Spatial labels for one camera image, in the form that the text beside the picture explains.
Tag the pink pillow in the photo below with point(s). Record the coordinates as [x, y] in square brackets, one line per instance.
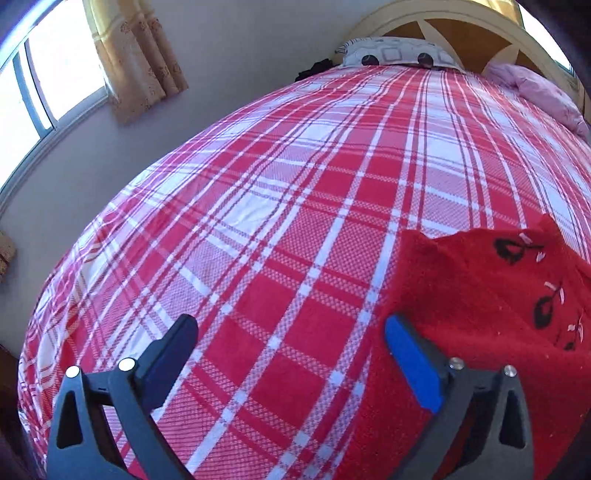
[540, 90]

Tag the cream wooden headboard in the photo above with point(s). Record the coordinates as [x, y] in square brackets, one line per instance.
[461, 32]

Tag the large window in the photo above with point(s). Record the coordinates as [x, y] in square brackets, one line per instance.
[60, 69]

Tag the dark clothing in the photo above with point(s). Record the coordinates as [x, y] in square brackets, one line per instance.
[318, 68]

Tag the red plaid bed sheet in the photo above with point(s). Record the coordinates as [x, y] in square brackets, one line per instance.
[277, 207]

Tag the beige patterned cloth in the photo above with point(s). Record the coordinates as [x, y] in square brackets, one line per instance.
[5, 254]

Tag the beige patterned curtain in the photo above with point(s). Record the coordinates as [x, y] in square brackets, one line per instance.
[134, 55]

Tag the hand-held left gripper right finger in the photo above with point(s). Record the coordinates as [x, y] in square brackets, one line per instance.
[411, 360]

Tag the small window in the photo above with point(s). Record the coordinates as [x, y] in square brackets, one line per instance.
[549, 41]

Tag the grey patterned pillow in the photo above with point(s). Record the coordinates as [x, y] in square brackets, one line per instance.
[397, 51]

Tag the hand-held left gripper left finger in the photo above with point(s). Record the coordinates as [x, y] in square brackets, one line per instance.
[173, 350]

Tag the dark wooden furniture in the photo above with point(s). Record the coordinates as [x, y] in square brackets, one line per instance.
[14, 415]

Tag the red knitted sweater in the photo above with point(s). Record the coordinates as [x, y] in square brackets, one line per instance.
[480, 300]

